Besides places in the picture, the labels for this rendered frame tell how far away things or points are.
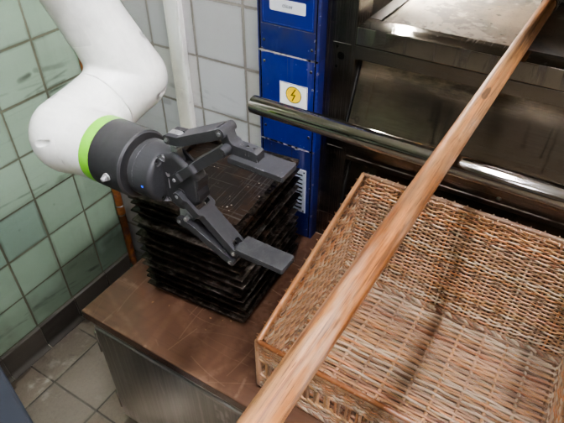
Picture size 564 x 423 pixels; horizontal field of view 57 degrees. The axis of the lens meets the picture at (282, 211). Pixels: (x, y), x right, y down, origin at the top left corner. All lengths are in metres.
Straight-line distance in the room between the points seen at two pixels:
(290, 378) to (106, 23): 0.53
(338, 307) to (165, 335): 0.83
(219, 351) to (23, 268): 0.87
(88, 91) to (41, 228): 1.14
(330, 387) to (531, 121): 0.64
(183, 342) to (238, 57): 0.70
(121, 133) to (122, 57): 0.14
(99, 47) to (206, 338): 0.72
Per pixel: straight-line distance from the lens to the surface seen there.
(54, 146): 0.75
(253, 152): 0.55
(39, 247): 1.90
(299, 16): 1.18
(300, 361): 0.45
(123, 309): 1.35
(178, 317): 1.30
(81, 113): 0.75
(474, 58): 1.10
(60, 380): 2.02
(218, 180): 1.20
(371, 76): 1.21
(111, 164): 0.68
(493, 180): 0.75
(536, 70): 1.08
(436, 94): 1.17
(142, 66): 0.80
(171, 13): 1.42
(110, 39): 0.78
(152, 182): 0.66
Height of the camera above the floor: 1.58
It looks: 40 degrees down
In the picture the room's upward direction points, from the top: straight up
